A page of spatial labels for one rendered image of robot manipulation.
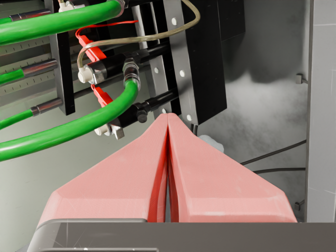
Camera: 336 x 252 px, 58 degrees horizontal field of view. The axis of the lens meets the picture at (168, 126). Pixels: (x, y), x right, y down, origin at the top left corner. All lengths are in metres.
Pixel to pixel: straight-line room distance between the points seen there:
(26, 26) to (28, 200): 0.57
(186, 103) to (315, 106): 0.20
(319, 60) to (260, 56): 0.20
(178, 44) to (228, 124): 0.26
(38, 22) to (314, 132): 0.34
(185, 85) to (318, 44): 0.21
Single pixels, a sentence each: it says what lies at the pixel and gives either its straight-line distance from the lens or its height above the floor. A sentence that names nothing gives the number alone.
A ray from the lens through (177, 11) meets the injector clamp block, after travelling 0.47.
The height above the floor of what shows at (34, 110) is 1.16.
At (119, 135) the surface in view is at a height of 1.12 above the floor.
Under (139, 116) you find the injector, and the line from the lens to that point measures 0.45.
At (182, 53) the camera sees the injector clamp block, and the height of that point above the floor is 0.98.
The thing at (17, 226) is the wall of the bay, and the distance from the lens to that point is 0.79.
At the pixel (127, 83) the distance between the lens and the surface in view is 0.32.
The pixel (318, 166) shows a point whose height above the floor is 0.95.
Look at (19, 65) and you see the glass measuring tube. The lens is 0.67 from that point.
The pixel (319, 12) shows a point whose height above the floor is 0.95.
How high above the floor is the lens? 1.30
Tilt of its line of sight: 34 degrees down
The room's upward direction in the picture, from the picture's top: 119 degrees counter-clockwise
